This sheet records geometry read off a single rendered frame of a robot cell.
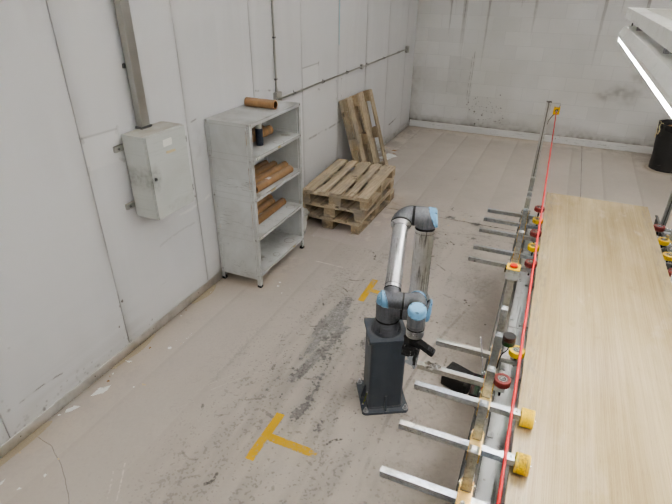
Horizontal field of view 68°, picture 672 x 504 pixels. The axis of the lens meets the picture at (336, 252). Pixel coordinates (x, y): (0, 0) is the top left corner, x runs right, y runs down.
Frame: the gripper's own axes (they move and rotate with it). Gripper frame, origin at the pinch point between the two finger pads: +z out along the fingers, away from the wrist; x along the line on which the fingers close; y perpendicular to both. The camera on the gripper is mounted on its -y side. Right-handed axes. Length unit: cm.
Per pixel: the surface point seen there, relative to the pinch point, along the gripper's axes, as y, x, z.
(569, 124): -76, -773, 48
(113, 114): 226, -50, -96
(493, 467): -46, 28, 21
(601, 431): -85, 16, -7
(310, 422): 67, -12, 83
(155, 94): 226, -91, -101
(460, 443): -31, 51, -13
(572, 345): -73, -41, -7
